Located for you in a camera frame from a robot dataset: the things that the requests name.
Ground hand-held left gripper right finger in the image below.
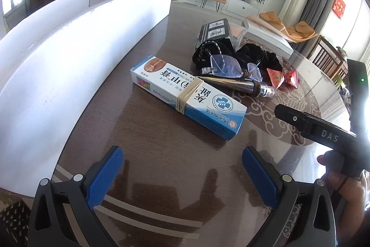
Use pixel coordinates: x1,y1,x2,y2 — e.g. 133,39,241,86
242,146,344,247

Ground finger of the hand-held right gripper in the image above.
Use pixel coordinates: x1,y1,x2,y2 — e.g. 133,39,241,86
274,104,318,135

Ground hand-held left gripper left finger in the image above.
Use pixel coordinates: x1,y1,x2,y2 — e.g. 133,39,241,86
27,145,125,247

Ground red foil packet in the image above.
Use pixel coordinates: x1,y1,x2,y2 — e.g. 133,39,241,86
285,70,299,89
266,68,286,88

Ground brown metal tube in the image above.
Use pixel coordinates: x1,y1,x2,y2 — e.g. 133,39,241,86
198,69,276,98

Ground black velvet pouch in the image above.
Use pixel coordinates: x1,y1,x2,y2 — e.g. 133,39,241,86
192,40,283,77

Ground clear folding glasses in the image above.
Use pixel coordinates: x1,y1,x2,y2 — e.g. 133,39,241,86
201,52,263,82

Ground blue white medicine box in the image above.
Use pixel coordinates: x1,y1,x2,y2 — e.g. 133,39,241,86
130,55,247,141

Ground person's right hand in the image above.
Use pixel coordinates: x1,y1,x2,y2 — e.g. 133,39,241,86
316,149,370,226

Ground dark wooden chair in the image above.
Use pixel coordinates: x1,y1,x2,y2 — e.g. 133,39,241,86
308,36,349,85

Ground white flat box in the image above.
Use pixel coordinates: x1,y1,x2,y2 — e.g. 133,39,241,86
244,16,294,56

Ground orange lounge chair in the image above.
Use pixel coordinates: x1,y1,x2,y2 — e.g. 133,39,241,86
259,11,318,43

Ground cream flat package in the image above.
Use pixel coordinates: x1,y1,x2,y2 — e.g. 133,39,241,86
248,16,286,33

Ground clear plastic case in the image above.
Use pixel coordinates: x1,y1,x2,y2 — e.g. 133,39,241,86
231,22,250,51

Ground patterned cloth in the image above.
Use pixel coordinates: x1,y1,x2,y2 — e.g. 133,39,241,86
0,188,34,247

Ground black box with labels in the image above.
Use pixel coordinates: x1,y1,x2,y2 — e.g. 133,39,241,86
196,18,235,51

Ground white foam board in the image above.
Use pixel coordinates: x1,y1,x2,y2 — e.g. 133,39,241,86
0,0,174,188

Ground red wall decoration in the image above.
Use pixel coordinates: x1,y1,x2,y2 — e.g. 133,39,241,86
332,0,346,17

